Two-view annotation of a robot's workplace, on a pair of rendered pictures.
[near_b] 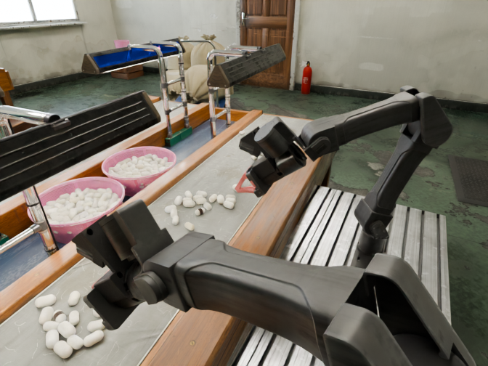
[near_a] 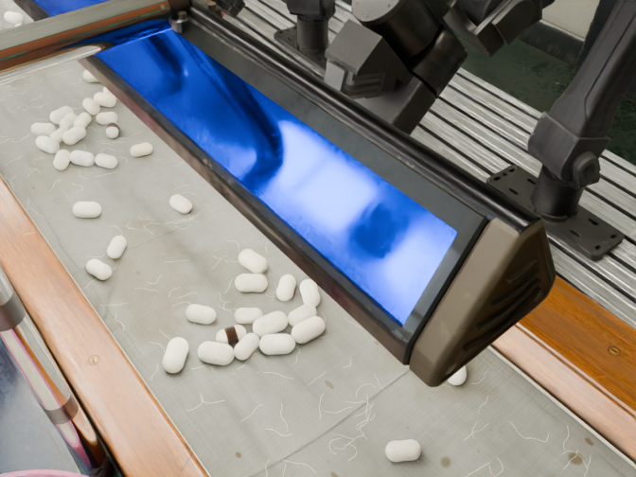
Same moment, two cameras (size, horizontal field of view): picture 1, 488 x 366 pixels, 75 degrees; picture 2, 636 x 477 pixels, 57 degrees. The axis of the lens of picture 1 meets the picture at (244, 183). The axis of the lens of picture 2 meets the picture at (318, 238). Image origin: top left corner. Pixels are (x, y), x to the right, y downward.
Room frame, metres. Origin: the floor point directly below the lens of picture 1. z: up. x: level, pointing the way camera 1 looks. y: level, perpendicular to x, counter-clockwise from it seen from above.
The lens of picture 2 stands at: (0.17, 0.64, 1.25)
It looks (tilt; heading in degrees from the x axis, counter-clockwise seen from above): 45 degrees down; 297
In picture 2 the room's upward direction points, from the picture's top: straight up
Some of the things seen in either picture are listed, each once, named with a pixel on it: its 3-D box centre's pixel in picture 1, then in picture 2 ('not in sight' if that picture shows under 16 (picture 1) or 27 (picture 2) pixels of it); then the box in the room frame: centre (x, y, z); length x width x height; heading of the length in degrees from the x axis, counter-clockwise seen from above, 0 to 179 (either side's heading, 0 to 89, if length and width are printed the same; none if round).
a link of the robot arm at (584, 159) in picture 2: not in sight; (568, 156); (0.16, -0.07, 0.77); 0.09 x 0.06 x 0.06; 141
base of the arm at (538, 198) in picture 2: not in sight; (557, 190); (0.15, -0.08, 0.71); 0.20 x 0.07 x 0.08; 153
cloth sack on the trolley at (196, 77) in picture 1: (202, 83); not in sight; (3.93, 0.50, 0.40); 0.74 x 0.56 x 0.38; 154
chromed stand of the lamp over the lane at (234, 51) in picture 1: (236, 102); not in sight; (1.37, 0.03, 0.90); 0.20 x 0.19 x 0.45; 156
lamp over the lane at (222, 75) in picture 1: (253, 61); not in sight; (1.34, -0.04, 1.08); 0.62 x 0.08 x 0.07; 156
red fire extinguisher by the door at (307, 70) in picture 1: (306, 77); not in sight; (5.07, -0.97, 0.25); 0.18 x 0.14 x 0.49; 153
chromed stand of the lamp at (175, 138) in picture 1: (160, 93); not in sight; (1.54, 0.40, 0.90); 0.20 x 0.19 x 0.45; 156
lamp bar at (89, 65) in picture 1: (140, 53); not in sight; (1.56, 0.47, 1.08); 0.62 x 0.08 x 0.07; 156
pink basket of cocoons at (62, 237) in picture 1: (82, 210); not in sight; (0.81, 0.50, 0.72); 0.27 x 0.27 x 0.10
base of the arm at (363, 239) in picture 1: (371, 240); (312, 32); (0.69, -0.35, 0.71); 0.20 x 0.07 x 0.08; 153
